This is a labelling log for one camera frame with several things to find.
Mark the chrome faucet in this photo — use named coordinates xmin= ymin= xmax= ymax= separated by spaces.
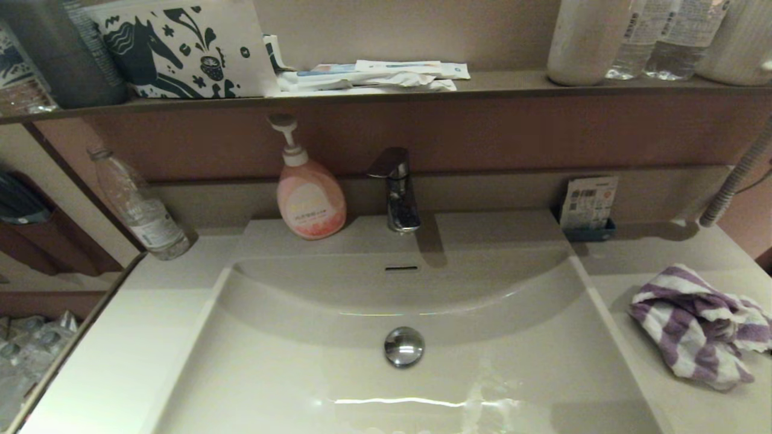
xmin=367 ymin=147 xmax=422 ymax=234

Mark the purple white striped towel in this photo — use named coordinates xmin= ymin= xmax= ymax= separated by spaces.
xmin=626 ymin=263 xmax=772 ymax=392

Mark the white ceramic sink basin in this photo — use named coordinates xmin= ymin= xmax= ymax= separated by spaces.
xmin=145 ymin=211 xmax=664 ymax=434

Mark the pink soap pump bottle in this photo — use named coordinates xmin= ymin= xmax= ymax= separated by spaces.
xmin=267 ymin=113 xmax=348 ymax=241

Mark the chrome drain stopper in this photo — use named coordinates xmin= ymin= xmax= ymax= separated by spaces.
xmin=384 ymin=326 xmax=426 ymax=369

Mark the crumpled white plastic wrapper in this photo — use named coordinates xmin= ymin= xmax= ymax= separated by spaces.
xmin=277 ymin=71 xmax=458 ymax=97

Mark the white toothbrush packet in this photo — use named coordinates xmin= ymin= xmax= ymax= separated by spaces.
xmin=355 ymin=59 xmax=472 ymax=81

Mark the blue white sachet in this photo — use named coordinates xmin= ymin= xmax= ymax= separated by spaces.
xmin=296 ymin=64 xmax=362 ymax=78

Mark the small white printed packet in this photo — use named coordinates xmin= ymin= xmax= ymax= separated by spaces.
xmin=264 ymin=34 xmax=296 ymax=74

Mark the dark blue card holder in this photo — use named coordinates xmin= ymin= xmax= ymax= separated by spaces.
xmin=554 ymin=208 xmax=617 ymax=243

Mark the clear bottle with white label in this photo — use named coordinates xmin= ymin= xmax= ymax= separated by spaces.
xmin=89 ymin=145 xmax=192 ymax=261

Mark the white box with horse print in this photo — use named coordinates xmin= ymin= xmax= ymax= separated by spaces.
xmin=84 ymin=0 xmax=279 ymax=100

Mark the white cylindrical cup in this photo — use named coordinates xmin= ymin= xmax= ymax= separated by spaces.
xmin=546 ymin=0 xmax=633 ymax=87

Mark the clear labelled water bottle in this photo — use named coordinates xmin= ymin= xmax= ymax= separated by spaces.
xmin=641 ymin=0 xmax=730 ymax=81
xmin=605 ymin=0 xmax=670 ymax=81

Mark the dark grey cylindrical bottle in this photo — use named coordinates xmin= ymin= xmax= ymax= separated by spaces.
xmin=3 ymin=0 xmax=128 ymax=109

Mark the shrink-wrapped water bottle pack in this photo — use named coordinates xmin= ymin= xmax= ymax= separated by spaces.
xmin=0 ymin=310 xmax=79 ymax=423

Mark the white ribbed container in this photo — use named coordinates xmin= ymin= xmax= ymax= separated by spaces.
xmin=694 ymin=0 xmax=772 ymax=87

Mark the brown wall shelf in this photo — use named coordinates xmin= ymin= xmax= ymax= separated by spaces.
xmin=0 ymin=68 xmax=772 ymax=126

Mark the grey corrugated hose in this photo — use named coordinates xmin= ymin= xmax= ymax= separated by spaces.
xmin=698 ymin=118 xmax=772 ymax=228

